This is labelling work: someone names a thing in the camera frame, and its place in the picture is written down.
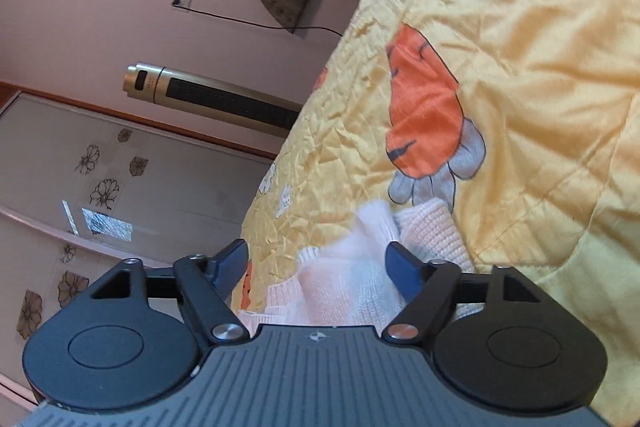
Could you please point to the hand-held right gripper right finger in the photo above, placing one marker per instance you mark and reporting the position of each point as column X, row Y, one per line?
column 402, row 272

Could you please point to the gold tower fan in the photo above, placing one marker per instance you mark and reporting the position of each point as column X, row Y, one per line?
column 215, row 97

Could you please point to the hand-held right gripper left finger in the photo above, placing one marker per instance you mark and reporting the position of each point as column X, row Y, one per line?
column 232, row 261

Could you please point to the wardrobe door with flower stickers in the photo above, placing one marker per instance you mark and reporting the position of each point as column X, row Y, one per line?
column 165, row 177

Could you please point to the yellow printed blanket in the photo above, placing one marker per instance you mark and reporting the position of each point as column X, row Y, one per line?
column 525, row 57

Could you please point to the white knit sweater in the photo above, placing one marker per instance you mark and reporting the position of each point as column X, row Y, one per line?
column 345, row 277

